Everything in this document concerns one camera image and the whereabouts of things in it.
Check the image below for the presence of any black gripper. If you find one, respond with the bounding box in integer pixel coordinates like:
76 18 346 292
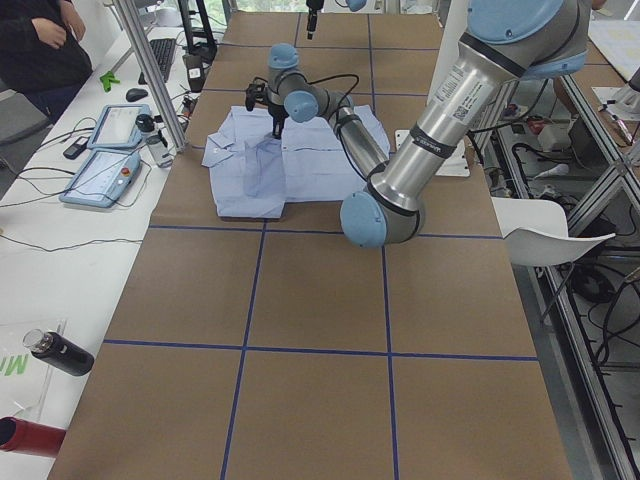
306 0 324 40
268 103 288 140

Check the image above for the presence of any light blue striped shirt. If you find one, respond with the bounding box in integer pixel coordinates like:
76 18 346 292
202 106 364 219

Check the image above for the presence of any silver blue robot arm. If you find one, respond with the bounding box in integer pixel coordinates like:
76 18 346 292
306 0 368 40
266 0 591 248

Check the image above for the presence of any clear water bottle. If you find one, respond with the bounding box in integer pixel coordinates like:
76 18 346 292
135 114 173 168

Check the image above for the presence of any black keyboard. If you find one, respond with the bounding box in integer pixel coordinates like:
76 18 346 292
149 38 176 82

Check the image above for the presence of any black computer mouse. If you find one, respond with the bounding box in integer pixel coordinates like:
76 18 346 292
125 88 149 103

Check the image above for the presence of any far blue teach pendant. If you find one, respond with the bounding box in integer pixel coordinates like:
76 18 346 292
87 104 151 149

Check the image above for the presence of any blue teach pendant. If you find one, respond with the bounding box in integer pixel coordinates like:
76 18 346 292
87 104 151 149
58 149 141 208

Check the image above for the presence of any near blue teach pendant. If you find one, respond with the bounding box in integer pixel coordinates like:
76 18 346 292
58 149 141 208

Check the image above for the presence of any black smartphone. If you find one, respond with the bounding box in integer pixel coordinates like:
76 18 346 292
62 137 89 160

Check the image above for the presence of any brown paper table cover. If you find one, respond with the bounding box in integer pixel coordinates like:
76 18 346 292
50 13 571 479

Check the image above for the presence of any person in black jacket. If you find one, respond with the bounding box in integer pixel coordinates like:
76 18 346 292
1 0 92 123

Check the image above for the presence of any white plastic chair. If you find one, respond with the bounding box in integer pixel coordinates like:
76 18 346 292
491 197 615 267

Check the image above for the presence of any black thermos bottle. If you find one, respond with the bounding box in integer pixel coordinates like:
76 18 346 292
23 329 94 377

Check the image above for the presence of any red cylinder bottle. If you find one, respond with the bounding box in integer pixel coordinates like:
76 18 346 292
1 417 66 458

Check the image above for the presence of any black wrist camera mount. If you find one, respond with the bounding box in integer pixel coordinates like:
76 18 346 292
245 82 268 111

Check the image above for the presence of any grey aluminium frame post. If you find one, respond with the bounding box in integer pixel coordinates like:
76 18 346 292
113 0 186 153

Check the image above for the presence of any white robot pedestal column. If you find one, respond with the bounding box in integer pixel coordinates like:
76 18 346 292
428 0 471 178

